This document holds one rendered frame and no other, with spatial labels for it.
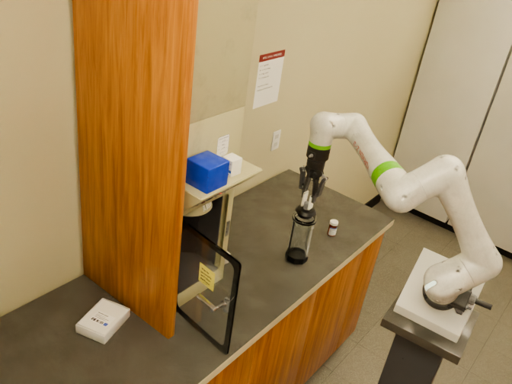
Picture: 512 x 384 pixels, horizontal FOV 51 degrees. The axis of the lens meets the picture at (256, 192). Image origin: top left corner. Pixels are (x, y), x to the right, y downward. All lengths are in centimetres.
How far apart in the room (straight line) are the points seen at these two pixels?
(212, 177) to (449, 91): 309
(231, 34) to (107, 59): 38
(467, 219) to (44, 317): 153
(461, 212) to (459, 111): 264
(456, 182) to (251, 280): 93
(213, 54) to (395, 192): 74
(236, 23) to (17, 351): 129
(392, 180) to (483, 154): 274
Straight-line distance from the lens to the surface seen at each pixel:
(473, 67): 443
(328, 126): 207
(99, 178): 192
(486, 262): 207
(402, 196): 182
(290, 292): 225
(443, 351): 225
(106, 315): 204
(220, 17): 165
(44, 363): 196
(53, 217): 208
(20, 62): 178
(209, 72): 167
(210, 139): 178
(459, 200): 191
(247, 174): 184
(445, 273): 206
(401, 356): 242
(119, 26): 163
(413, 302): 229
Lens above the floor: 238
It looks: 30 degrees down
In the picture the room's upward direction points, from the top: 9 degrees clockwise
